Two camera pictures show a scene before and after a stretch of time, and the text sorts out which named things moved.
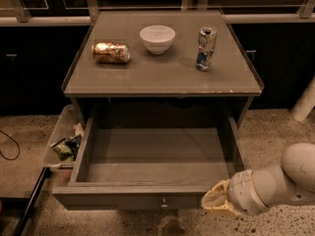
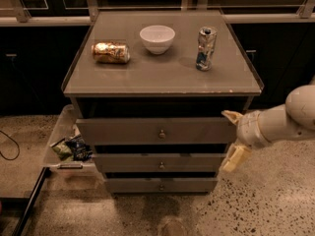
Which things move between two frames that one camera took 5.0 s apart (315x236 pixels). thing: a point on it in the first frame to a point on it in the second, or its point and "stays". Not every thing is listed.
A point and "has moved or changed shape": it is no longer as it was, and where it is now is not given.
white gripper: [243, 191] to [248, 129]
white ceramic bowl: [157, 38] stays
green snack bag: [63, 149] stays
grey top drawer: [149, 161] has moved or changed shape
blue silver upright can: [206, 47] stays
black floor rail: [25, 218] stays
